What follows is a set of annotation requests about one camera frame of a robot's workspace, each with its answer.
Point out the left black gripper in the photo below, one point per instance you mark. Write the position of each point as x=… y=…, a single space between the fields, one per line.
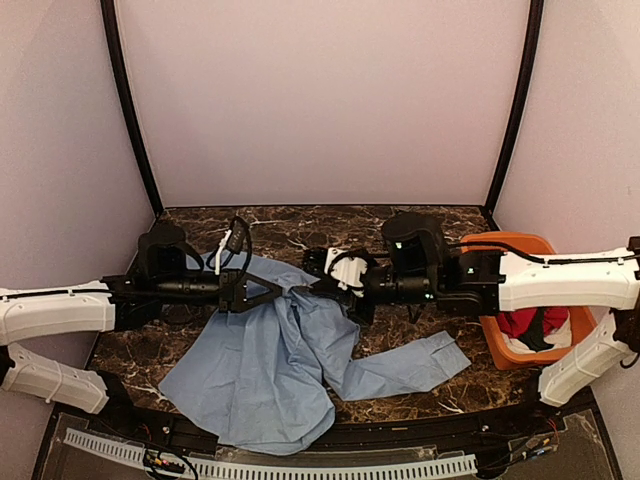
x=237 y=300

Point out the black frame post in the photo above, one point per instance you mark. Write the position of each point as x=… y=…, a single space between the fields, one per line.
x=128 y=109
x=516 y=112

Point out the red garment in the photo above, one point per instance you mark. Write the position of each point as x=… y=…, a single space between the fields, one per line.
x=516 y=323

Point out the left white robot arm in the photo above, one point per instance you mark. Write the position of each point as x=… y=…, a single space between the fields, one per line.
x=169 y=271

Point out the white slotted cable duct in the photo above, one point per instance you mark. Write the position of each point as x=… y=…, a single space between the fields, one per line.
x=170 y=466

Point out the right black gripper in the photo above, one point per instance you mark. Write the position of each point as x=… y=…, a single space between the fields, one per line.
x=326 y=286

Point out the left black frame post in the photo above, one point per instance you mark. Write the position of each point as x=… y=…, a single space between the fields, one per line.
x=128 y=109

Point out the orange plastic basin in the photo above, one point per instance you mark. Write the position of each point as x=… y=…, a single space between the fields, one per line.
x=509 y=353

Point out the light blue shirt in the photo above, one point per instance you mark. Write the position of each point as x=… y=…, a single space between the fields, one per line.
x=261 y=380

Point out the right black frame post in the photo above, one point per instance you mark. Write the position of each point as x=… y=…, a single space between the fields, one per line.
x=516 y=112

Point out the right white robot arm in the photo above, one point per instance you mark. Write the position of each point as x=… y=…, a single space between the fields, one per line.
x=488 y=277

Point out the white garment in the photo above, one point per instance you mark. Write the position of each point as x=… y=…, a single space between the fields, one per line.
x=560 y=338

